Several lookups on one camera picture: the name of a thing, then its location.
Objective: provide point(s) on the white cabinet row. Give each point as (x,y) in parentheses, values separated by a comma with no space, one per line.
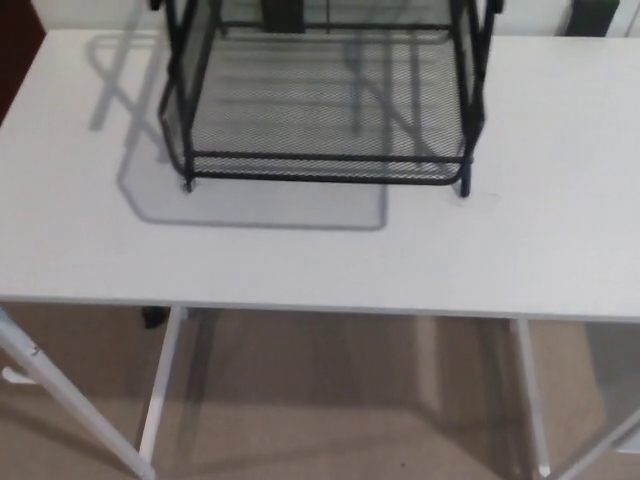
(100,12)

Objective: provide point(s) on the white desk leg frame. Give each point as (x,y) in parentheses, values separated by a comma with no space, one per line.
(532,400)
(35,351)

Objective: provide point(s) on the black rectangular block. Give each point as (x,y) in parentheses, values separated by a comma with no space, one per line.
(282,15)

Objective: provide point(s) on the dark brown wooden panel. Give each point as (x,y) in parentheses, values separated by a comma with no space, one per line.
(20,45)

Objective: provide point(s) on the black mesh file tray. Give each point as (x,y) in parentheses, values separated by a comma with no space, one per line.
(325,100)

